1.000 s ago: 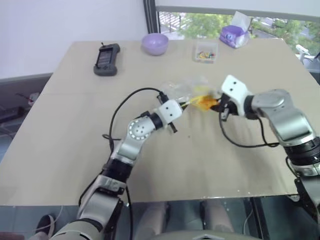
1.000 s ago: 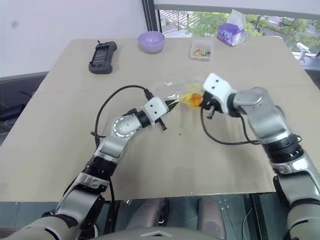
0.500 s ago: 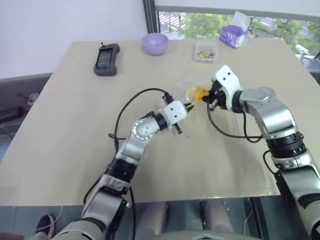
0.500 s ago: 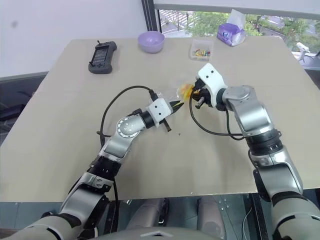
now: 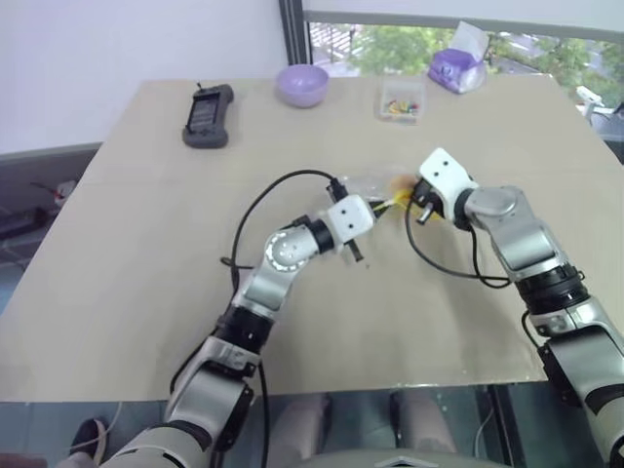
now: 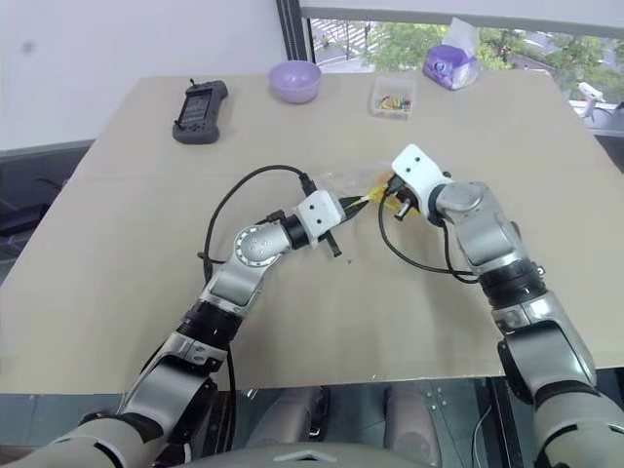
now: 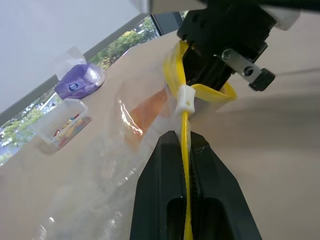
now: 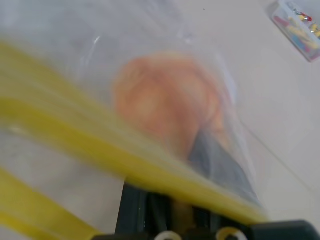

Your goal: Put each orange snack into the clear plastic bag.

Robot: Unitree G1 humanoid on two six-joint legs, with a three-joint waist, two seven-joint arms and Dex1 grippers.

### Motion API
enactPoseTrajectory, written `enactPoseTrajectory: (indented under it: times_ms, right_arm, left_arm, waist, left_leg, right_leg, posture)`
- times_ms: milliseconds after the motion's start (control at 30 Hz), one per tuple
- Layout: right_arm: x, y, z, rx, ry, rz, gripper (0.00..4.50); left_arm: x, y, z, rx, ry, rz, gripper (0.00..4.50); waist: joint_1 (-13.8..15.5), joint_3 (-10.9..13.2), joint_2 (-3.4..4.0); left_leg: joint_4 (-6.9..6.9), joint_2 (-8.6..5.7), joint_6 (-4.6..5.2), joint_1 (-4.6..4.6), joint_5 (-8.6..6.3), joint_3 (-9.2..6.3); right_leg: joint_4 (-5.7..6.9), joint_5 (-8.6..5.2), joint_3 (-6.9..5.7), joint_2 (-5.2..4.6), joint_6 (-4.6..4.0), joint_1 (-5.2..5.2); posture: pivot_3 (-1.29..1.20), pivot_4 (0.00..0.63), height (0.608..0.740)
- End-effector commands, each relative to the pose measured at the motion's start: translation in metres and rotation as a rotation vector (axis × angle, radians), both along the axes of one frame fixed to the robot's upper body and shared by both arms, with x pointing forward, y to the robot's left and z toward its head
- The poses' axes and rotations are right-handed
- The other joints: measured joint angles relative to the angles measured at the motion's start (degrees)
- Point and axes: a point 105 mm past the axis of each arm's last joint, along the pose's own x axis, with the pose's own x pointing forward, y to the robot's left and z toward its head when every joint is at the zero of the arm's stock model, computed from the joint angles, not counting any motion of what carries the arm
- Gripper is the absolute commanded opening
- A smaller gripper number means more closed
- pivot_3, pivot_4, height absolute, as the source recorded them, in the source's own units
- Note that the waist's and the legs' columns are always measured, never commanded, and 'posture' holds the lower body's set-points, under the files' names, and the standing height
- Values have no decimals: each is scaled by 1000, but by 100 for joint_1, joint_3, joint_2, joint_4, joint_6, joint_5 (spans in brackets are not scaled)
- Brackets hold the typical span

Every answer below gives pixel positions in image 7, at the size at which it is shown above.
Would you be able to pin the purple tissue pack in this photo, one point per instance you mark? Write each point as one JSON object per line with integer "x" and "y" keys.
{"x": 80, "y": 83}

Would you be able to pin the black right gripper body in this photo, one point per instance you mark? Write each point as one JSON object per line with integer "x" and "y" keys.
{"x": 225, "y": 27}

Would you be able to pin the clear box of colourful pieces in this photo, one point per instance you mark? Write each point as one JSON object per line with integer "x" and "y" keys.
{"x": 62, "y": 125}

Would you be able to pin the clear plastic bag yellow zip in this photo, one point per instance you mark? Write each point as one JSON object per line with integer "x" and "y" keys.
{"x": 184, "y": 96}

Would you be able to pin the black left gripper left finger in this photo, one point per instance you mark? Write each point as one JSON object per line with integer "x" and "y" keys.
{"x": 160, "y": 187}

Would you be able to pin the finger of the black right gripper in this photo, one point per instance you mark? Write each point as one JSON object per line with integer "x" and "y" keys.
{"x": 220, "y": 75}
{"x": 197, "y": 67}

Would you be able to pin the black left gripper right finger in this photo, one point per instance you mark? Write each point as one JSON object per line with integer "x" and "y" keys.
{"x": 217, "y": 187}

